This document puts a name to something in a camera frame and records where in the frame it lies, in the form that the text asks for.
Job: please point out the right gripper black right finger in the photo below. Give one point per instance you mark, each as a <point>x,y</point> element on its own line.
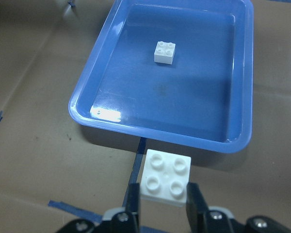
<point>196,206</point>

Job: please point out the blue plastic tray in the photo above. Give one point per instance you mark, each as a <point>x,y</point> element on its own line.
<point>203,100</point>

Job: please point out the white block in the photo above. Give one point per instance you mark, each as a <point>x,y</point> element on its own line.
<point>164,52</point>
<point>165,177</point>

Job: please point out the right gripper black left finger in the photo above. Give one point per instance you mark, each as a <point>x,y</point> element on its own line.
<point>132,207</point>

